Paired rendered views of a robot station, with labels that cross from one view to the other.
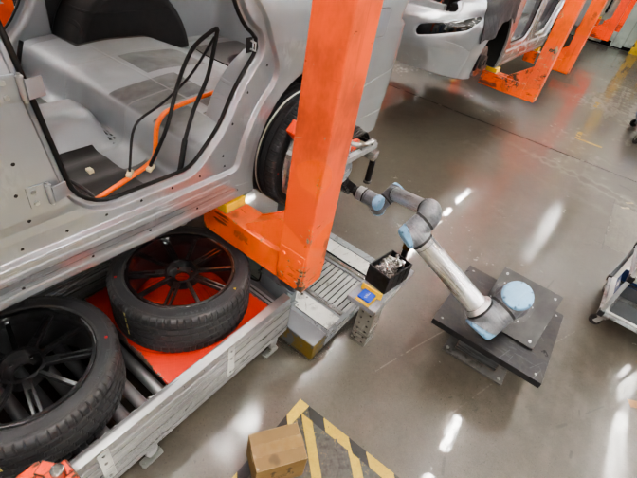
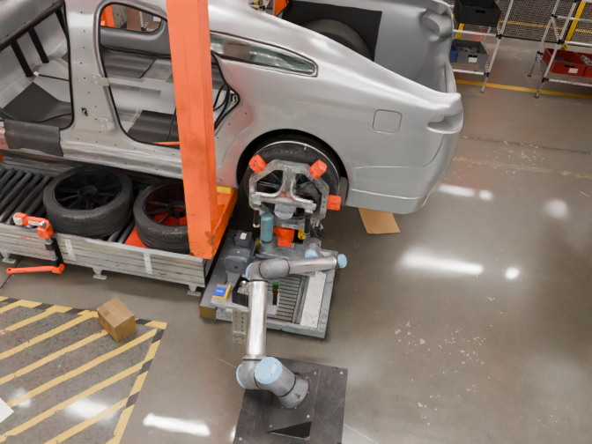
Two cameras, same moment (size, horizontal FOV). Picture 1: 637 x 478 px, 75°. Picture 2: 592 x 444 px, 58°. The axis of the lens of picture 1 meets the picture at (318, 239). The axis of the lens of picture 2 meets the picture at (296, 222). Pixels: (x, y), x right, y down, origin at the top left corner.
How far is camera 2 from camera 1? 3.01 m
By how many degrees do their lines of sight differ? 49
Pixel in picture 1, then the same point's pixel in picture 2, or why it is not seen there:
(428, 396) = (212, 398)
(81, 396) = (79, 214)
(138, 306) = (138, 203)
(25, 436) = (55, 210)
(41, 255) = (101, 148)
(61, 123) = not seen: hidden behind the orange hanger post
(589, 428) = not seen: outside the picture
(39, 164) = (106, 111)
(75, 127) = not seen: hidden behind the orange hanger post
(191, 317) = (144, 223)
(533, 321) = (285, 417)
